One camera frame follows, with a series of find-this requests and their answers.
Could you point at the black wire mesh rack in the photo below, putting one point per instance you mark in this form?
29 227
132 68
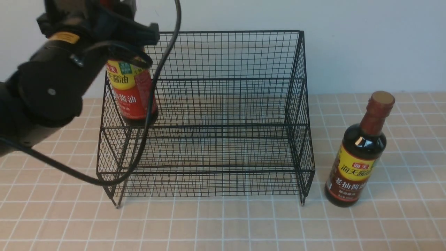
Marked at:
233 121

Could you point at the light soy sauce bottle red label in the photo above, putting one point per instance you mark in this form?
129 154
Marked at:
132 86

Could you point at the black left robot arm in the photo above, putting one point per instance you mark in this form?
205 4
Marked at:
46 93

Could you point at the dark soy sauce bottle brown label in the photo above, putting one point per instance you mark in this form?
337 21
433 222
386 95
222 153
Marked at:
362 145

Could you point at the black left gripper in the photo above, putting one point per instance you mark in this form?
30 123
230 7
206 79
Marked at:
101 20

